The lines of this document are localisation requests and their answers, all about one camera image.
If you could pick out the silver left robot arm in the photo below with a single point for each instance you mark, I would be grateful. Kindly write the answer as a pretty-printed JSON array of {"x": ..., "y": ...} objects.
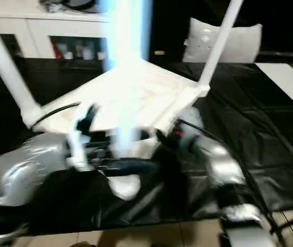
[{"x": 22, "y": 167}]

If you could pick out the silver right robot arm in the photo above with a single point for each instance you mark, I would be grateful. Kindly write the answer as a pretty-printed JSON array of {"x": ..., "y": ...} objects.
[{"x": 223, "y": 175}]

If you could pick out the small yellow tag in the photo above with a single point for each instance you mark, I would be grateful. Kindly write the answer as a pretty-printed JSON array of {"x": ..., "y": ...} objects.
[{"x": 159, "y": 52}]

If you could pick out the black work mat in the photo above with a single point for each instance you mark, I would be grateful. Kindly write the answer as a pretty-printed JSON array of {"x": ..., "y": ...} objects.
[{"x": 270, "y": 134}]

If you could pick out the grey pillow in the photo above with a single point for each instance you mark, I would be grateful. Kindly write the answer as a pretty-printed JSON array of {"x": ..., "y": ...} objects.
[{"x": 223, "y": 43}]

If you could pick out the white flat board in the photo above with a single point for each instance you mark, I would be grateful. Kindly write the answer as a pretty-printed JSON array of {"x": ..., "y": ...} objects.
[{"x": 288, "y": 85}]

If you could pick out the white cabinet with glass doors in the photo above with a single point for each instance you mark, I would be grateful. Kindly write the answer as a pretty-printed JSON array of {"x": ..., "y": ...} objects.
[{"x": 38, "y": 28}]

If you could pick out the grey black bag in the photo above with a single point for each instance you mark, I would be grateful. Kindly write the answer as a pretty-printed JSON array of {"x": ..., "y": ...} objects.
[{"x": 71, "y": 5}]

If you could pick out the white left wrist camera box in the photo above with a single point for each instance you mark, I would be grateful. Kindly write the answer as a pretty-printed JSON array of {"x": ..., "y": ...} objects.
[{"x": 79, "y": 139}]

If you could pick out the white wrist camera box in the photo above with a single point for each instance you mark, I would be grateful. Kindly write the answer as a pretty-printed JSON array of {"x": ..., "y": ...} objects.
[
  {"x": 191, "y": 121},
  {"x": 79, "y": 139}
]

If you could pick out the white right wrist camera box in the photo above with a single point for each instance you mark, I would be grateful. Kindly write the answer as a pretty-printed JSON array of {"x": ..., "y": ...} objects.
[{"x": 191, "y": 121}]

